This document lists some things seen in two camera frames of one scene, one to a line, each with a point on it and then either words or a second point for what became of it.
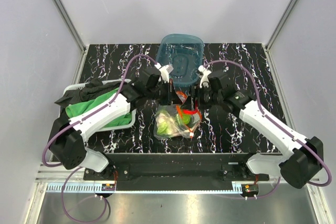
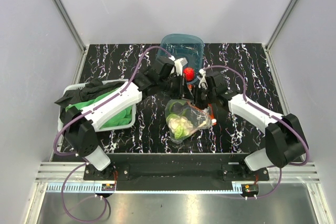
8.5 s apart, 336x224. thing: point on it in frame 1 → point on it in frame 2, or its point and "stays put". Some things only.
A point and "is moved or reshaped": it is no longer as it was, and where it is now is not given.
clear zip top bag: (172, 120) is moved or reshaped
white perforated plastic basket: (134, 112) stays put
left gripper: (172, 97) → (182, 92)
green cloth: (75, 109) stays put
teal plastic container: (184, 52) stays put
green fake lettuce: (163, 129) → (181, 133)
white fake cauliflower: (163, 117) → (174, 123)
